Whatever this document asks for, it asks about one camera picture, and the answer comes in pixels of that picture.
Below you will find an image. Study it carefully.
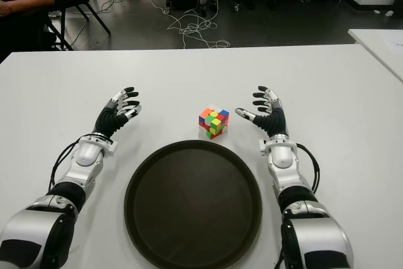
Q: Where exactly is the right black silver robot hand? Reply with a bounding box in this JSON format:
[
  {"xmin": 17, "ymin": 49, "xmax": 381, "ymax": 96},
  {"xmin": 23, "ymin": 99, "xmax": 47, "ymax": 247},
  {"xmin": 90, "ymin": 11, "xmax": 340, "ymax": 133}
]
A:
[{"xmin": 235, "ymin": 85, "xmax": 290, "ymax": 139}]

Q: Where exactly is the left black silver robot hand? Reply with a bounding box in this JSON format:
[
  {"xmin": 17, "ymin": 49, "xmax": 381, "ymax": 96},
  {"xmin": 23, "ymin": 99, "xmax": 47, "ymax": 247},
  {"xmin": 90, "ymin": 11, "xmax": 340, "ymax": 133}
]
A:
[{"xmin": 93, "ymin": 86, "xmax": 142, "ymax": 142}]

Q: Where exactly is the multicoloured Rubik's cube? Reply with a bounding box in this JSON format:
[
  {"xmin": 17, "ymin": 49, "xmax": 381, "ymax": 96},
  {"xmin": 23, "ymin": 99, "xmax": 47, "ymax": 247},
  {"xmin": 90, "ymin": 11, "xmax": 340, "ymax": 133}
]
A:
[{"xmin": 198, "ymin": 104, "xmax": 230, "ymax": 140}]

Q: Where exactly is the dark brown round plate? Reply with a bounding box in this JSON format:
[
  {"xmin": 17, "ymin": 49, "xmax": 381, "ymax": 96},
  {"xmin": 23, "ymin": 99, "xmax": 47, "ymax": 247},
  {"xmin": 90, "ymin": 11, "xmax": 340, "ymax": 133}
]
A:
[{"xmin": 123, "ymin": 139, "xmax": 263, "ymax": 262}]

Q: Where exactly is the white side table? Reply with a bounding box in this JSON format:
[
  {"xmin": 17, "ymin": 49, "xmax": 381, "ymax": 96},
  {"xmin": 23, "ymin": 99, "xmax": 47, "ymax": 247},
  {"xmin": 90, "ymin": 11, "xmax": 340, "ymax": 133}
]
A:
[{"xmin": 348, "ymin": 28, "xmax": 403, "ymax": 83}]

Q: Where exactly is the seated person in black shirt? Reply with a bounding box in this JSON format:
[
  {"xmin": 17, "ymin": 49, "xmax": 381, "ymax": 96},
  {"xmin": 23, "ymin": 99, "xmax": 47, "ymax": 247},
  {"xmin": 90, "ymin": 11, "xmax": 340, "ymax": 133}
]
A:
[{"xmin": 0, "ymin": 0, "xmax": 59, "ymax": 64}]

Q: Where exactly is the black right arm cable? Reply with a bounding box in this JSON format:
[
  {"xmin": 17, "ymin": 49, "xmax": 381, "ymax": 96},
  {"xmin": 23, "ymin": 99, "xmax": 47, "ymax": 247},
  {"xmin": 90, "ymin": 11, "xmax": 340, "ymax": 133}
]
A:
[{"xmin": 295, "ymin": 142, "xmax": 322, "ymax": 194}]

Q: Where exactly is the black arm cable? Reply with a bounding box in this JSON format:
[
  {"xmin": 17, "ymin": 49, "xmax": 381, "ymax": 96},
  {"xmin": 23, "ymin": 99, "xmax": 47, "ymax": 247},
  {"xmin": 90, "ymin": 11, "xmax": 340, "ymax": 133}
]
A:
[
  {"xmin": 295, "ymin": 142, "xmax": 322, "ymax": 194},
  {"xmin": 50, "ymin": 133, "xmax": 95, "ymax": 191}
]

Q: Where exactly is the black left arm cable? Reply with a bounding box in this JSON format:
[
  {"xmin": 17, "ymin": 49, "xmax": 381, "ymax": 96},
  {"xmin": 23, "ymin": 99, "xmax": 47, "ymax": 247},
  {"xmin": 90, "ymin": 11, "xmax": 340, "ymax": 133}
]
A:
[{"xmin": 50, "ymin": 133, "xmax": 95, "ymax": 191}]

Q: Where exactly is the tangled white floor cable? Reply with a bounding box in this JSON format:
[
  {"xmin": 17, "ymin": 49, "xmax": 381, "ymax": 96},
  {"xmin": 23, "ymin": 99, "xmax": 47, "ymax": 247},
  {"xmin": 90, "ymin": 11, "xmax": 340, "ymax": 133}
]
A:
[{"xmin": 150, "ymin": 0, "xmax": 230, "ymax": 50}]

